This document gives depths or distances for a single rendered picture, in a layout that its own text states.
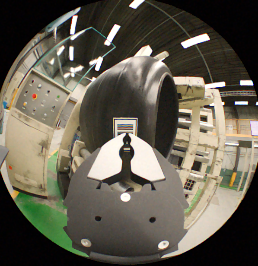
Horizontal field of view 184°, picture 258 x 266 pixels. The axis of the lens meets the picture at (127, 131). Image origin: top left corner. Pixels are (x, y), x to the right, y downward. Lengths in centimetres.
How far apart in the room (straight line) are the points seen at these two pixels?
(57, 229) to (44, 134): 92
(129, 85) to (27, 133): 83
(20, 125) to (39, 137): 22
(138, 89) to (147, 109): 4
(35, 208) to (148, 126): 125
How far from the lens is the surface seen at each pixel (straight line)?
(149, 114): 16
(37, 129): 83
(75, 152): 47
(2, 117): 67
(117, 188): 24
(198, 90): 83
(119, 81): 16
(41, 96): 87
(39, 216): 116
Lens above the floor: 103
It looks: 9 degrees up
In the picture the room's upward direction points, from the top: 21 degrees clockwise
